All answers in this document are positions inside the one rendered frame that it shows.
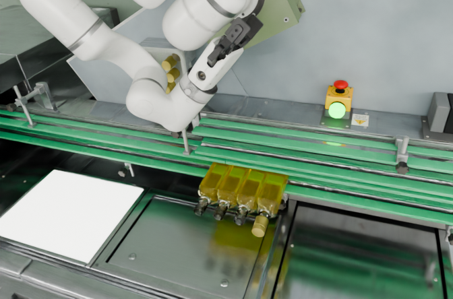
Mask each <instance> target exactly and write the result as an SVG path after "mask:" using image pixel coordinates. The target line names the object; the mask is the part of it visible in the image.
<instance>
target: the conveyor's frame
mask: <svg viewBox="0 0 453 299"><path fill-rule="evenodd" d="M52 97H53V100H56V99H57V98H60V99H65V100H67V101H66V102H64V103H63V104H62V105H60V106H59V107H56V108H55V109H48V108H45V106H44V103H43V101H42V98H41V96H40V94H37V95H35V96H33V97H32V98H30V99H29V100H27V101H28V103H27V104H26V108H27V109H28V112H29V113H34V114H41V115H47V116H51V117H59V118H64V119H72V120H77V121H85V122H89V123H98V124H102V125H110V126H115V127H123V128H128V129H136V130H140V131H149V132H153V133H161V134H166V135H171V133H172V131H169V130H168V129H166V128H164V127H163V126H162V125H161V124H158V123H155V122H152V121H149V120H146V119H142V118H140V117H137V116H135V115H134V114H132V113H131V112H130V111H129V110H128V109H127V106H126V104H119V103H113V102H103V101H98V100H89V99H83V98H73V97H68V96H58V95H52ZM16 98H18V96H17V94H16V92H15V90H13V89H8V90H6V91H5V92H3V93H1V94H0V108H3V109H7V105H8V104H10V103H11V104H13V103H15V102H16ZM323 109H324V105H321V104H309V103H302V102H291V101H284V100H273V99H266V98H254V97H248V96H236V95H230V94H218V93H215V95H213V97H212V98H211V99H210V100H209V101H208V103H207V104H206V105H205V106H204V107H203V109H201V111H200V116H201V117H211V118H216V119H226V120H231V121H241V122H246V123H255V124H258V125H259V124H261V125H270V126H276V127H286V128H291V129H296V130H297V129H300V130H306V131H315V132H320V133H330V134H336V135H337V136H338V135H345V136H351V137H360V138H366V140H367V139H375V140H380V141H390V142H395V140H394V139H392V137H393V136H397V135H401V136H409V142H408V144H410V145H420V146H425V147H434V148H440V149H445V150H453V143H450V142H445V141H435V140H429V139H424V138H423V128H422V123H421V116H418V115H411V114H400V113H393V112H382V111H375V110H363V109H357V108H354V109H353V115H352V121H351V129H341V128H336V127H326V126H320V120H321V117H322V113H323ZM192 131H193V126H192V121H191V122H190V124H189V127H188V128H187V130H186V132H187V138H192V139H199V140H203V138H204V137H203V135H202V136H199V135H194V134H192Z"/></svg>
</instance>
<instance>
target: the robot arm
mask: <svg viewBox="0 0 453 299"><path fill-rule="evenodd" d="M134 1H135V2H136V3H137V4H139V5H141V6H142V7H144V8H146V9H154V8H156V7H158V6H159V5H161V4H162V3H163V2H164V1H165V0H134ZM20 2H21V4H22V5H23V6H24V8H25V9H26V10H27V11H28V13H30V14H31V15H32V16H33V17H34V18H35V19H36V20H37V21H38V22H40V23H41V24H42V25H43V26H44V27H45V28H46V29H47V30H48V31H49V32H50V33H51V34H52V35H53V36H55V37H56V38H57V39H58V40H59V41H60V42H61V43H62V44H64V45H65V46H66V47H67V48H68V49H69V50H70V51H71V52H72V53H73V54H74V55H75V56H76V57H77V58H79V59H80V60H82V61H94V60H105V61H110V62H112V63H114V64H116V65H118V66H119V67H120V68H122V69H123V70H124V71H125V72H126V73H127V74H128V75H129V76H130V77H131V78H132V79H133V82H132V84H131V87H130V89H129V92H128V94H127V97H126V106H127V109H128V110H129V111H130V112H131V113H132V114H134V115H135V116H137V117H140V118H142V119H146V120H149V121H152V122H155V123H158V124H161V125H162V126H163V127H164V128H166V129H168V130H169V131H173V132H180V131H182V130H184V129H185V128H186V126H188V124H190V122H191V121H192V120H193V119H194V118H195V116H196V115H197V114H198V113H199V112H200V111H201V109H203V107H204V106H205V105H206V104H207V103H208V101H209V100H210V99H211V98H212V97H213V95H215V93H216V92H217V91H218V88H217V85H216V84H217V83H218V82H219V81H220V79H221V78H222V77H223V76H224V75H225V73H226V72H227V71H228V70H229V69H230V68H231V67H232V66H233V64H234V63H235V62H236V60H237V59H238V58H239V57H240V56H241V54H242V53H243V47H244V46H245V45H246V44H247V43H248V42H249V41H250V40H251V39H252V38H253V37H254V36H255V35H256V34H257V33H258V32H259V30H260V29H261V28H262V26H263V25H264V24H263V23H262V22H261V21H260V20H259V19H258V18H257V17H256V16H255V15H253V14H252V15H251V16H250V17H249V18H248V19H247V21H246V22H244V21H243V20H242V18H244V17H246V16H248V15H249V14H250V13H251V12H252V11H253V10H254V9H255V7H256V5H257V4H258V0H175V1H174V2H173V4H172V5H171V6H170V7H169V8H168V9H167V11H166V13H165V14H164V17H163V20H162V30H163V32H164V35H165V37H166V39H167V40H168V41H169V42H170V43H171V44H172V45H173V46H174V47H176V48H178V49H180V50H183V51H193V50H195V49H198V48H200V47H201V46H203V45H204V44H205V43H207V41H209V39H211V37H213V36H214V35H215V34H216V33H217V32H219V31H220V30H221V29H222V28H224V27H225V26H226V25H227V24H228V23H230V22H231V21H232V20H233V19H235V21H234V22H233V23H232V24H231V25H230V27H229V28H228V29H227V31H226V32H225V34H226V35H223V36H219V37H217V38H214V39H213V40H212V41H211V42H210V44H209V45H208V46H207V47H206V49H205V51H204V52H203V53H202V55H201V56H200V58H199V59H198V60H197V62H196V63H195V65H194V66H193V67H190V68H189V69H188V70H187V72H186V73H185V75H184V76H183V77H182V78H181V79H180V81H179V82H178V84H177V85H176V86H175V87H174V88H173V90H172V91H171V93H170V94H166V90H167V85H168V79H167V75H166V73H165V72H164V69H163V68H162V67H161V66H160V65H159V63H158V62H157V61H156V60H155V59H154V58H153V57H152V56H151V55H150V54H149V52H148V51H147V50H146V49H144V48H143V47H142V46H140V45H139V44H138V43H136V42H134V41H133V40H131V39H129V38H128V37H126V36H124V35H122V34H119V33H117V32H114V31H113V30H111V29H110V28H109V27H108V26H107V25H106V24H105V23H104V22H103V21H102V20H101V19H100V18H99V17H98V16H97V15H96V14H95V13H94V12H93V11H92V10H91V9H90V8H89V7H88V6H87V5H86V4H85V3H84V2H83V1H82V0H20Z"/></svg>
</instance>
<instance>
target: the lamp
mask: <svg viewBox="0 0 453 299"><path fill-rule="evenodd" d="M345 111H346V106H345V105H344V104H343V103H342V102H338V101H337V102H333V103H331V105H330V107H329V114H330V116H331V117H334V118H336V119H338V118H341V117H343V116H344V113H345Z"/></svg>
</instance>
